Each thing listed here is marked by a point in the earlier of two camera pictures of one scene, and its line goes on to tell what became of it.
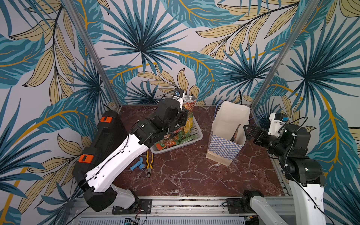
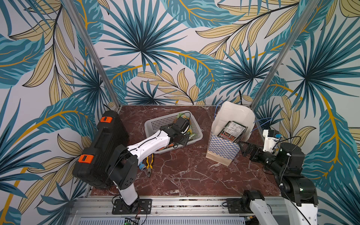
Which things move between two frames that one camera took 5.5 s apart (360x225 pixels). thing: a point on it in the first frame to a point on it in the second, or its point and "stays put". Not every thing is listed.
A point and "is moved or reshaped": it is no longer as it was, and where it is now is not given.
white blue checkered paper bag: [228, 117] stays put
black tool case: [109, 130] stays put
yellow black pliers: [149, 168] stays put
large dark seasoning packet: [234, 136] is moved or reshaped
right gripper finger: [249, 131] to [245, 147]
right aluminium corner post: [284, 54] stays put
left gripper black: [183, 119] to [185, 140]
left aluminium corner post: [86, 37] stays put
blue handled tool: [142, 166] stays put
